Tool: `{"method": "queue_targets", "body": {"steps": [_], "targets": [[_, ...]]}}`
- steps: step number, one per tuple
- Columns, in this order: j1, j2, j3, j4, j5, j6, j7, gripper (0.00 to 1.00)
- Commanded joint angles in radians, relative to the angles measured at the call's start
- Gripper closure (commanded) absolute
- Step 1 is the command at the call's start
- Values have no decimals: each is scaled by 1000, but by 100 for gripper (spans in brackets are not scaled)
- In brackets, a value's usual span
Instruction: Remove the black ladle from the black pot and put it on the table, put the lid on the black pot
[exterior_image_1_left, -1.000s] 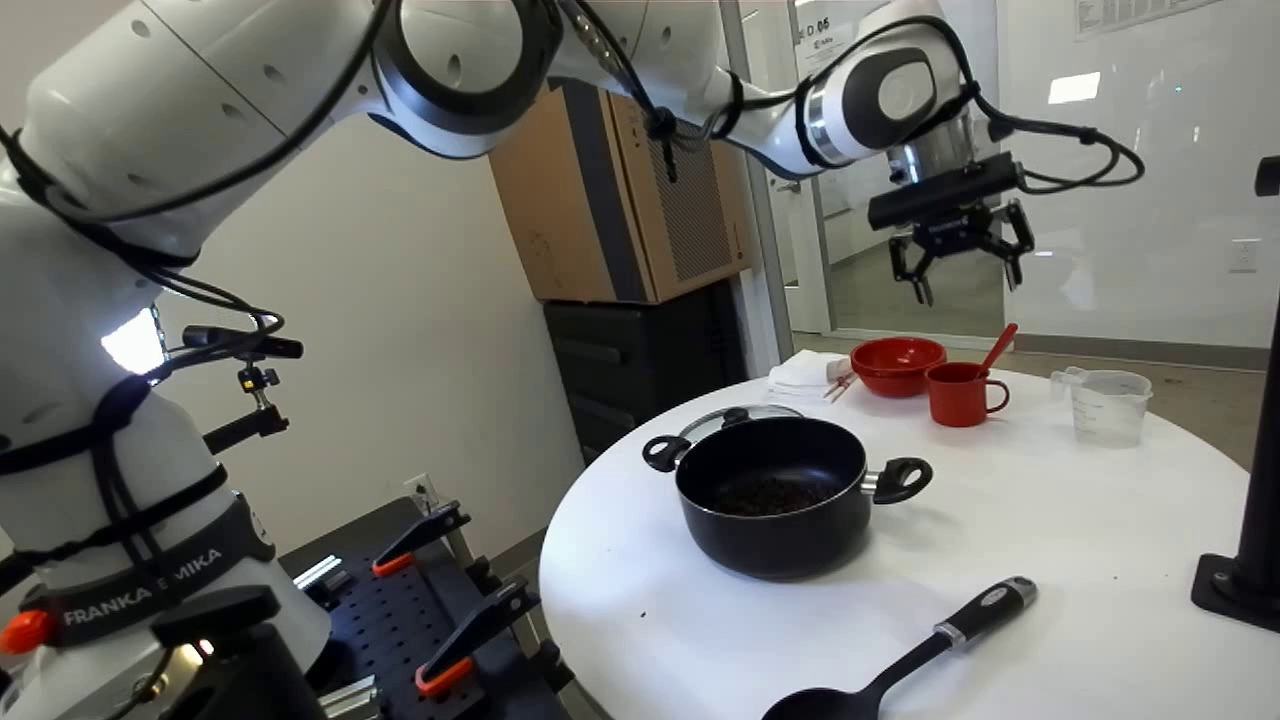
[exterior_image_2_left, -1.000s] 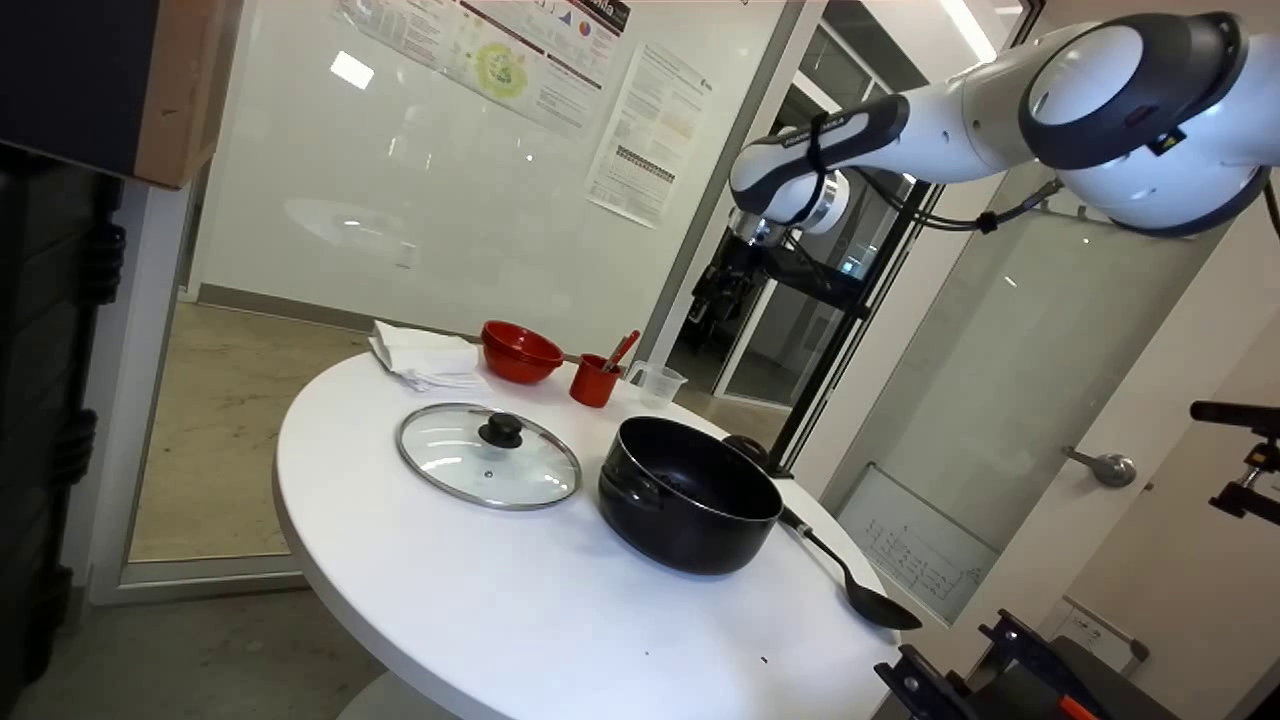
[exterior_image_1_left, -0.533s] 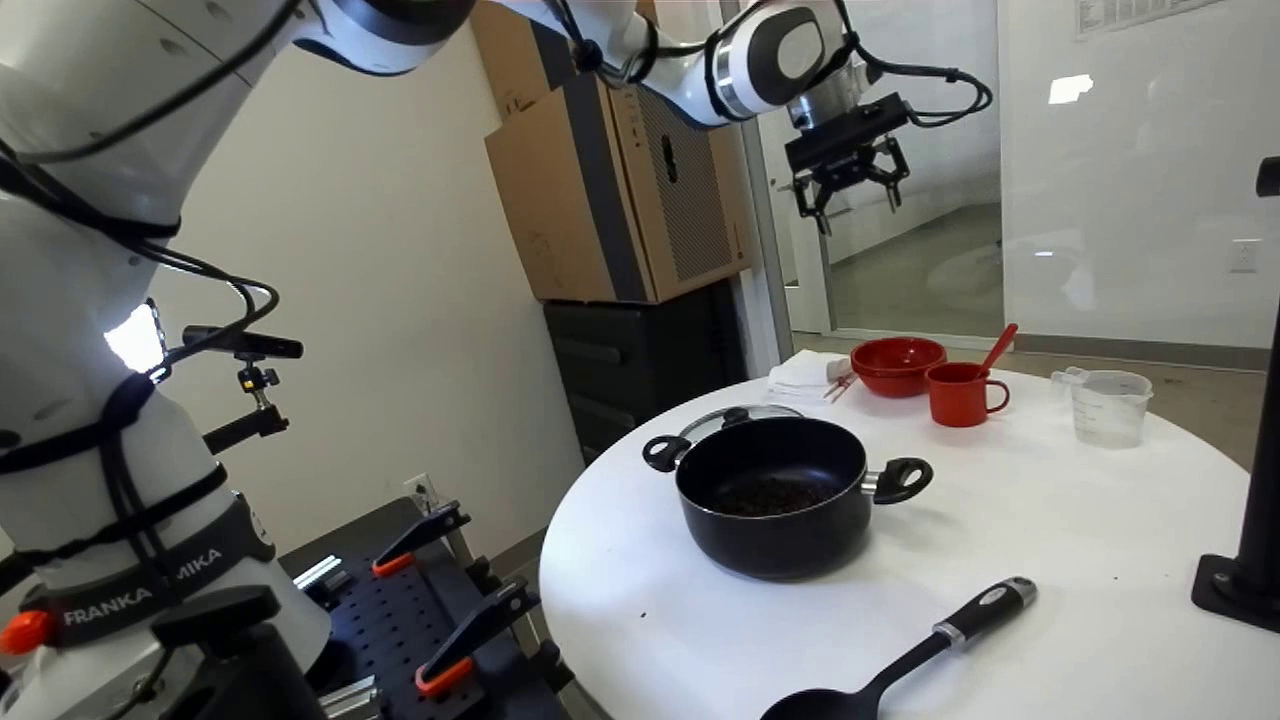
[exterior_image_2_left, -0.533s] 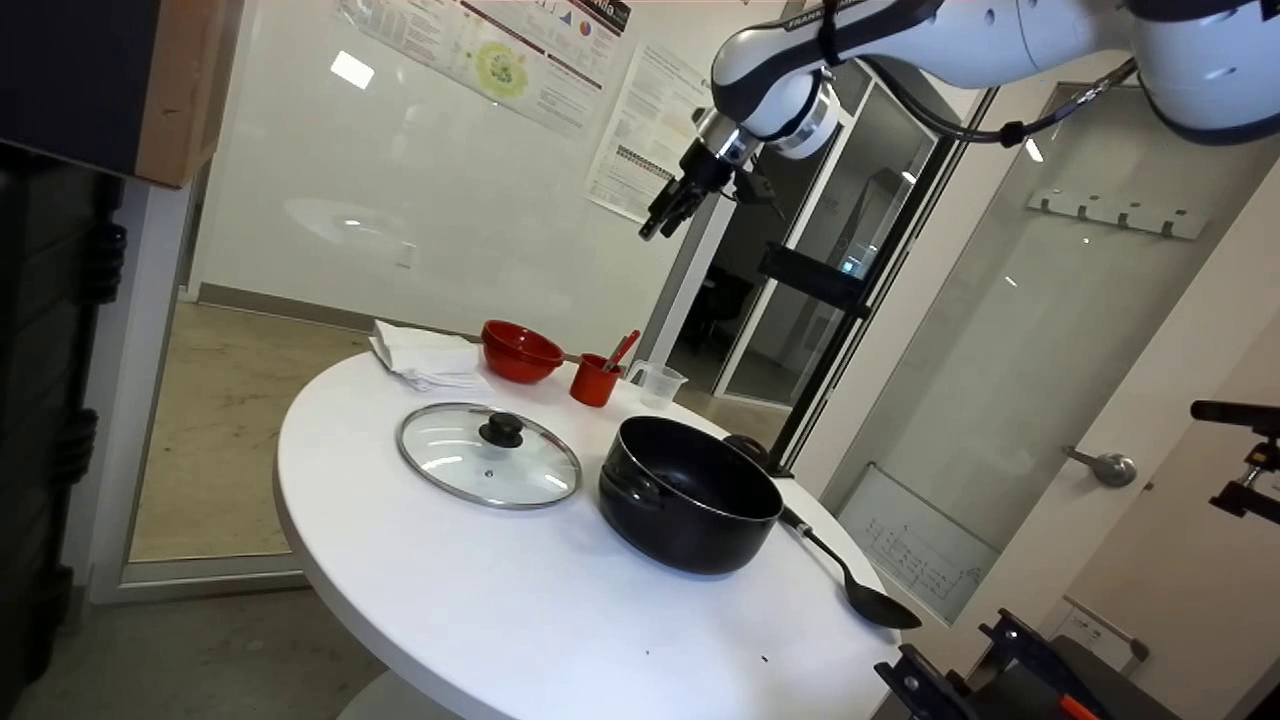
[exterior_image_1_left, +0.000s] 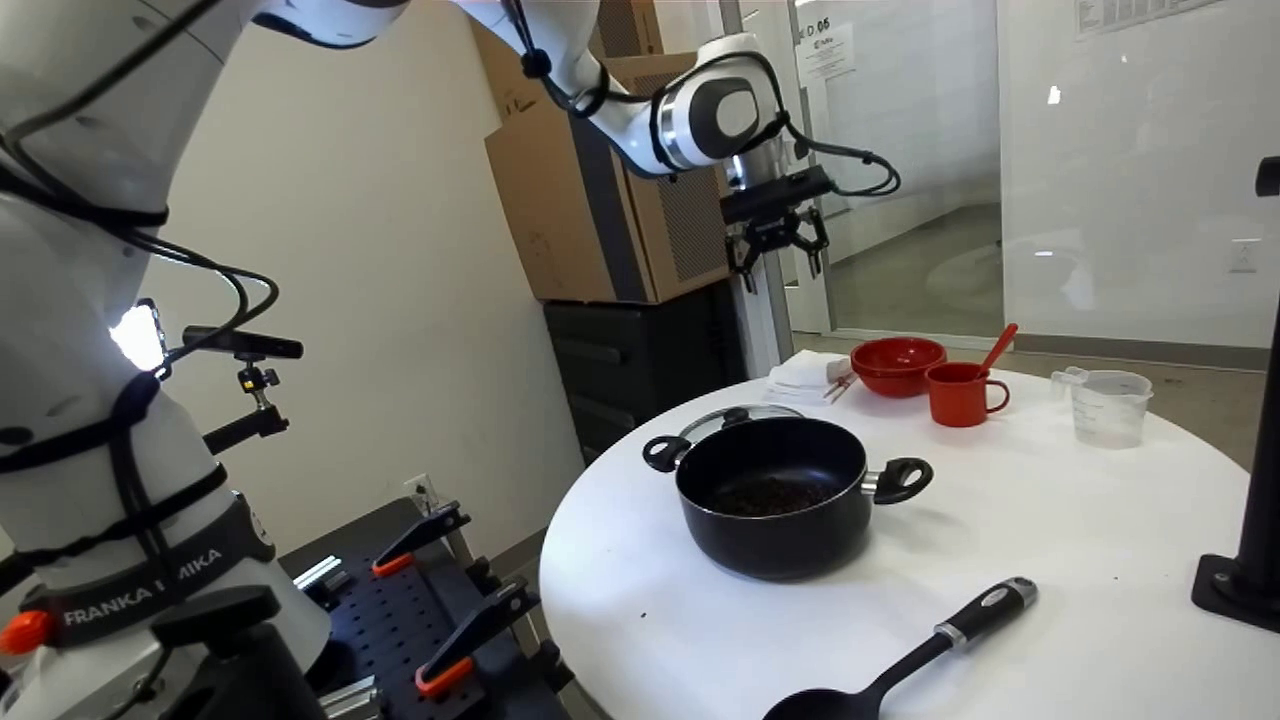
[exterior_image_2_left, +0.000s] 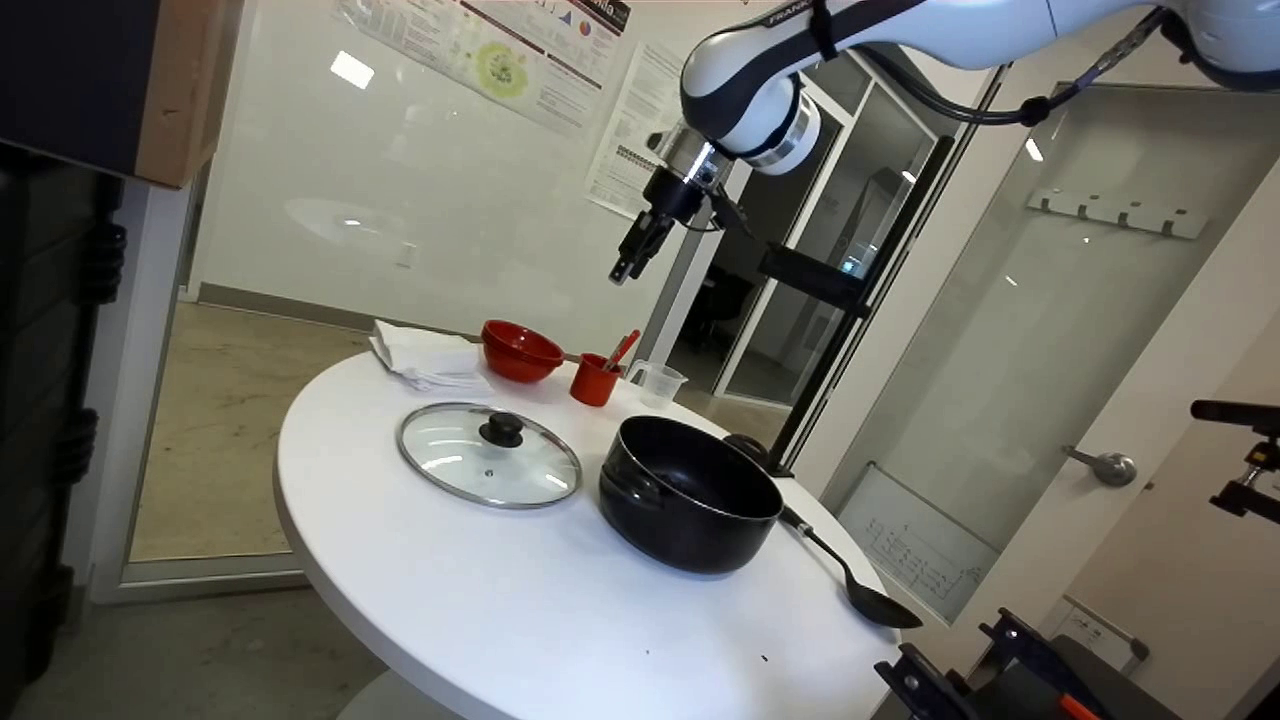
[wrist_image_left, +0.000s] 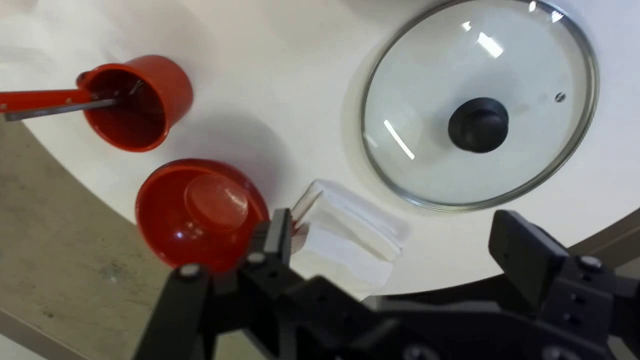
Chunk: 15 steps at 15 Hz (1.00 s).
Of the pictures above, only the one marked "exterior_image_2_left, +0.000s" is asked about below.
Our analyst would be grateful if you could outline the black ladle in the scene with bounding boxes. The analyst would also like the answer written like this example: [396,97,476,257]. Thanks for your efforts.
[776,499,929,634]

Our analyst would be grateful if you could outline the white coat hook rack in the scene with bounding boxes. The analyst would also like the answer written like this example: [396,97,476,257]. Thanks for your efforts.
[1025,186,1212,247]

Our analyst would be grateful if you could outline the wall poster with green circle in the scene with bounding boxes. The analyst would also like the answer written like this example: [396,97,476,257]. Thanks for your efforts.
[335,0,636,138]

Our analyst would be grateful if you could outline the clear plastic measuring cup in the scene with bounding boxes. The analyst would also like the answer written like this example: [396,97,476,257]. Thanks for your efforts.
[627,355,692,411]

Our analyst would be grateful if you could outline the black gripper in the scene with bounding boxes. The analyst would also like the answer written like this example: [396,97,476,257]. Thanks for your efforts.
[609,126,752,287]

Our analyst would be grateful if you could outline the red bowl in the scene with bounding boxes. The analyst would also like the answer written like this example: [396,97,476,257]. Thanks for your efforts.
[476,318,567,388]

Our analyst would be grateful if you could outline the glass lid with black knob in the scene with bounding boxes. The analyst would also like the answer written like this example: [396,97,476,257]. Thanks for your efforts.
[392,396,584,512]

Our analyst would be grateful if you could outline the black cabinet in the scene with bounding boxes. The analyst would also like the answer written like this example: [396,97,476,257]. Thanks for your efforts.
[0,146,132,712]

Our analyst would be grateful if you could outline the white printed paper notice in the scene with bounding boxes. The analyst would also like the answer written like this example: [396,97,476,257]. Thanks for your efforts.
[584,42,726,231]

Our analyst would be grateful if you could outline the red mug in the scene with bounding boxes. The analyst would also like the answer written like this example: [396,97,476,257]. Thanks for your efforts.
[567,353,625,407]

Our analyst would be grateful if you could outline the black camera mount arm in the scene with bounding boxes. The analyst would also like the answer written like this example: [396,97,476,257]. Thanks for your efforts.
[1189,396,1280,529]

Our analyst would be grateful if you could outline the black cooking pot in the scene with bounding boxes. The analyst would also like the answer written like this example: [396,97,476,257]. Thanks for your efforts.
[594,411,787,582]

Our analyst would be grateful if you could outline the silver door handle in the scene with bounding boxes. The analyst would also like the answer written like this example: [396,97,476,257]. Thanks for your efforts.
[1063,443,1139,491]

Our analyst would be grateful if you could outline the white cloth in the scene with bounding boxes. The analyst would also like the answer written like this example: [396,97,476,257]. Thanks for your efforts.
[364,318,491,396]

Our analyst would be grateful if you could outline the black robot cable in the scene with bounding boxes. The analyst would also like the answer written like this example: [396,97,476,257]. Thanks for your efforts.
[864,0,1194,131]

